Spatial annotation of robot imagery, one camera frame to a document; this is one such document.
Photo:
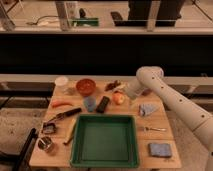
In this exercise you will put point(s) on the orange carrot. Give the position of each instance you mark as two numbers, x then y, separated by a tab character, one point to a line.
59	103

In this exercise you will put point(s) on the grey blue crumpled cloth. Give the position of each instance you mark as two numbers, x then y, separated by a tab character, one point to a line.
147	109

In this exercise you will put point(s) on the orange red bowl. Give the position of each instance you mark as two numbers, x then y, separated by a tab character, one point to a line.
85	87

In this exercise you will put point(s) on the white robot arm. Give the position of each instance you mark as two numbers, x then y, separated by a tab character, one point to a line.
197	119

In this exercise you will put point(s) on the blue plastic cup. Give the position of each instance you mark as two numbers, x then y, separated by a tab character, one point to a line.
89	103

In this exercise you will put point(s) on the green plastic tray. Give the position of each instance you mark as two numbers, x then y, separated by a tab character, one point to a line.
105	141

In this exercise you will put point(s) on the yellow red apple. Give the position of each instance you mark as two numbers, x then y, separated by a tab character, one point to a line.
118	98

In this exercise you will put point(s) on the small metal cookie cutter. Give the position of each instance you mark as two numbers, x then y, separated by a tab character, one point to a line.
48	128

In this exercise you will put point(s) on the bunch of dark grapes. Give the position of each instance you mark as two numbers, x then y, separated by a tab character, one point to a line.
111	86

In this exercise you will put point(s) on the blue sponge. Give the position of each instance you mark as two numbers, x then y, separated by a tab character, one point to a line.
160	150

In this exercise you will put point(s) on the black rectangular block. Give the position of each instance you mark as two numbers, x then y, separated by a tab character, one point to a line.
103	104

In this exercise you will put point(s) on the white plastic cup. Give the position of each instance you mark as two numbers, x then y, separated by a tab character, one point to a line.
62	83

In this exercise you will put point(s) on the silver fork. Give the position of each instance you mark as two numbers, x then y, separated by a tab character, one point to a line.
152	129

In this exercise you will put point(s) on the wooden spatula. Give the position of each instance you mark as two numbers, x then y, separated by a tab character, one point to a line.
70	131

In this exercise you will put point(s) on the black handled knife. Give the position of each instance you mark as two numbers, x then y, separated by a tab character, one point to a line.
65	114

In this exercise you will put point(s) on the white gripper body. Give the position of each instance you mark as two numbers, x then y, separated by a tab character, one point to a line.
120	88

